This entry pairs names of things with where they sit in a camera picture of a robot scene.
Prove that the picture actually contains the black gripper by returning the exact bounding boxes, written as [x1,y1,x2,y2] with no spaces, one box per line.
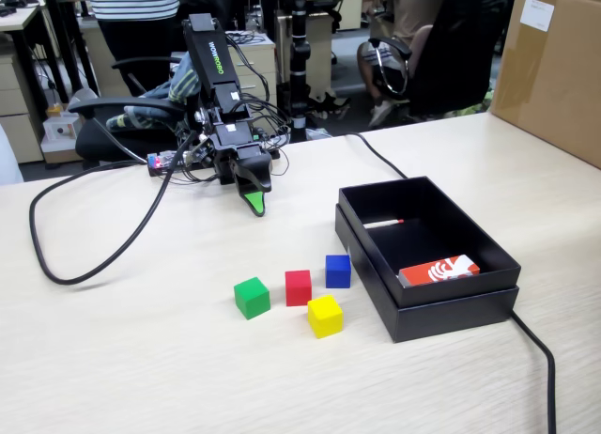
[212,119,274,218]

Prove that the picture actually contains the red wooden cube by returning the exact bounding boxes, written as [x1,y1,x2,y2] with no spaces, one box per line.
[285,270,313,307]

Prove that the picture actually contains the green wooden cube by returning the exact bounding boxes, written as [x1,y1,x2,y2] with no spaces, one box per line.
[233,276,271,320]

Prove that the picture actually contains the blue wooden cube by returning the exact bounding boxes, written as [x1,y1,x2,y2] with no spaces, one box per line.
[325,254,352,289]

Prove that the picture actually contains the yellow wooden cube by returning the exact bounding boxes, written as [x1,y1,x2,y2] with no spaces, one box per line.
[307,294,345,340]

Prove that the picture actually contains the black cardboard box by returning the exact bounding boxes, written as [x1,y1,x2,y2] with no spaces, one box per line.
[337,175,523,308]

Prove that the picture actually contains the small white floor box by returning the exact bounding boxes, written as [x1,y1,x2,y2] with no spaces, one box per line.
[39,114,82,165]

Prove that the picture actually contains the black open box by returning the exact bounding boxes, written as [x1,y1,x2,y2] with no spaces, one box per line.
[334,203,520,344]

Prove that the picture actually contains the large brown cardboard box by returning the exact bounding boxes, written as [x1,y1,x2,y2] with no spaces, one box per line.
[487,0,601,170]

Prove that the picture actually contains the circuit board with red light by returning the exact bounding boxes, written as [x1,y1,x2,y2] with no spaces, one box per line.
[146,149,189,177]

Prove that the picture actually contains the black white patterned slippers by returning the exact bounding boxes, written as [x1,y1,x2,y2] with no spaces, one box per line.
[307,91,352,121]

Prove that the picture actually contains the blue striped garment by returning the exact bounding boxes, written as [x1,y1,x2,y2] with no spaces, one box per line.
[105,53,203,134]

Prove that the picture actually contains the black segmented pole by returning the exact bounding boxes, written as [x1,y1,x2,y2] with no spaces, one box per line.
[286,0,314,144]

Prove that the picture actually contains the light wooden cabinet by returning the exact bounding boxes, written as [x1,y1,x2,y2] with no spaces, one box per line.
[276,10,335,85]

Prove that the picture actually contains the red and white carton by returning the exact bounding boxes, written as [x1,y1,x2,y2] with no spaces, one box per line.
[397,254,481,288]

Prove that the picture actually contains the beige office desk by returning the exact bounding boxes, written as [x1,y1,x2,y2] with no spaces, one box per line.
[0,1,53,106]
[281,0,365,31]

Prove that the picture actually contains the person in striped shirt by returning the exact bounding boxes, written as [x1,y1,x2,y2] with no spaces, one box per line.
[86,0,182,100]

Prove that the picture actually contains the camouflage cloth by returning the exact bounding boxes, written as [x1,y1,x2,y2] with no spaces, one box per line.
[448,85,495,120]

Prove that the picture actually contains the seated person in beige shirt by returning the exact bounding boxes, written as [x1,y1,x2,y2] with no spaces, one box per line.
[356,0,452,128]

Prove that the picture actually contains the black mesh office chair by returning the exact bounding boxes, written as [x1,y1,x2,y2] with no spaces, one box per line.
[368,0,516,120]

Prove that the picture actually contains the beige drawer cabinet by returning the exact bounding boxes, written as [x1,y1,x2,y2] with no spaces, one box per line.
[0,48,46,165]

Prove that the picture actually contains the small wrist camera board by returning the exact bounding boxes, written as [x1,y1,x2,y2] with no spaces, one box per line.
[183,137,208,166]

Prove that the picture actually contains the white drawer pedestal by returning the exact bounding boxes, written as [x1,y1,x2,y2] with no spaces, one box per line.
[220,32,278,120]

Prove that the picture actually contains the grey power cable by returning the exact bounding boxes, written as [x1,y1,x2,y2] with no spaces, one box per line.
[88,116,149,165]

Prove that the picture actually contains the thick black table cable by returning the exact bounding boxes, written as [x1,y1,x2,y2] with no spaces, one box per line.
[345,132,558,434]

